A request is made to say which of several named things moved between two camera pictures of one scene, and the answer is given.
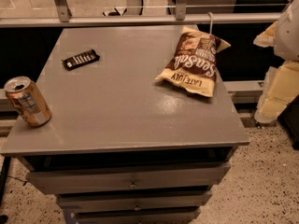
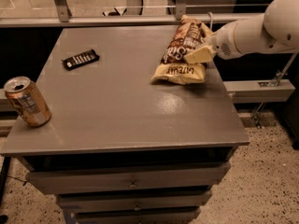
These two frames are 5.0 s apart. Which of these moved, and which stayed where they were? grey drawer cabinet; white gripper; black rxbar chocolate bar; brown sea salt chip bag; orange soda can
Moved: brown sea salt chip bag; white gripper
Stayed: black rxbar chocolate bar; orange soda can; grey drawer cabinet
